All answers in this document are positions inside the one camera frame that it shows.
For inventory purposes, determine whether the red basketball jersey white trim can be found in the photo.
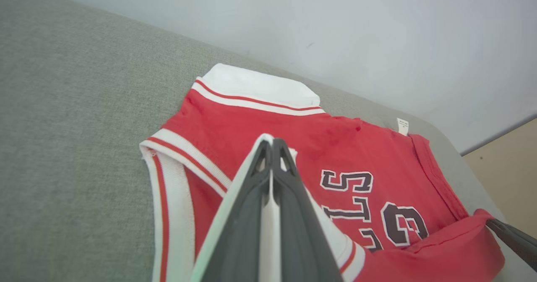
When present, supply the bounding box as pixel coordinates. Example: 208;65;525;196
139;63;506;282

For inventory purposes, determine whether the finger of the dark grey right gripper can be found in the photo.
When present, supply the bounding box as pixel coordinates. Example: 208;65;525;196
487;218;537;272

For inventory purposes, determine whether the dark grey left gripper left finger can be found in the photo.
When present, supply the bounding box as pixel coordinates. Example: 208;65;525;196
201;138;274;282

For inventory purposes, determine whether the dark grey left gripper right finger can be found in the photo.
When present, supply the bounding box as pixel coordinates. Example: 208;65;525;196
271;138;343;282

